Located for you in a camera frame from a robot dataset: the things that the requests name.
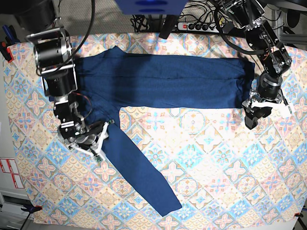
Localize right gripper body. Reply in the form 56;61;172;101
59;121;105;151

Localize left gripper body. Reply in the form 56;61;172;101
248;73;283;104

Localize blue long-sleeve T-shirt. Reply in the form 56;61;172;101
75;47;255;216

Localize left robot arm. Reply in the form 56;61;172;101
212;0;294;129

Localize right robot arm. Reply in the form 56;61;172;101
0;0;113;162

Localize patterned tile tablecloth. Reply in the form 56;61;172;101
0;43;307;230

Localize red-white label stickers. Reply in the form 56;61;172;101
0;158;24;189

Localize black clamp lower left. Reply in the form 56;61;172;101
21;205;42;214

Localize black clamp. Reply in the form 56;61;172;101
21;205;42;214
295;213;304;218

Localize white power strip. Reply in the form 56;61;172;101
177;22;218;33

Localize black clamp lower right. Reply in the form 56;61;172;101
295;213;304;218

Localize red-black clamp upper left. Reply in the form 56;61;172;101
0;42;13;63

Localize blue clamp upper left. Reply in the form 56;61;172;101
2;25;20;45

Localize black red-striped strap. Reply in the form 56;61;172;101
158;14;177;39

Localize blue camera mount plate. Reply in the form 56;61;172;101
115;0;188;15

